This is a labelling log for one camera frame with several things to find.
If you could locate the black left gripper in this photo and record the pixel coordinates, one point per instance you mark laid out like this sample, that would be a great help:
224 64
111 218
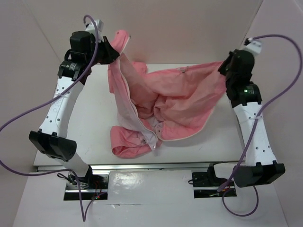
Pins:
111 53

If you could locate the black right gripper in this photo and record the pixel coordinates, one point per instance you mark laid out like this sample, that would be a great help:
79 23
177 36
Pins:
222 68

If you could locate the pink zip-up jacket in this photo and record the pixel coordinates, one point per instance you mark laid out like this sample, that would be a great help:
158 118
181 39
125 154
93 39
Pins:
164 105

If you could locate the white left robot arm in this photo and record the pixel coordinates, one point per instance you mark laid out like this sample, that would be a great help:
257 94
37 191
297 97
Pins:
51 137

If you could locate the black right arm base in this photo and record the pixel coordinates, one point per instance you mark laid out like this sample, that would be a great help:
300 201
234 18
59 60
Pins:
205 184

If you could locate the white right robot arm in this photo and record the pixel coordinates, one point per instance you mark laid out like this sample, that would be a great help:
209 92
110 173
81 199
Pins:
258 164

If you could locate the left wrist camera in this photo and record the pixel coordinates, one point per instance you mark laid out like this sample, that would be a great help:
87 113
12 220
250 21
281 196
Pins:
96 26

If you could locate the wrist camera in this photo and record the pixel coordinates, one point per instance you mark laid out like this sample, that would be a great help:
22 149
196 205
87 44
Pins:
253 46
96 26

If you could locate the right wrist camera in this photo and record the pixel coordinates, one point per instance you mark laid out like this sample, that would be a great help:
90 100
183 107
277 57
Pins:
253 46

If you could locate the aluminium front rail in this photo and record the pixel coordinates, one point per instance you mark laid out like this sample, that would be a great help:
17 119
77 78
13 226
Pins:
155 166

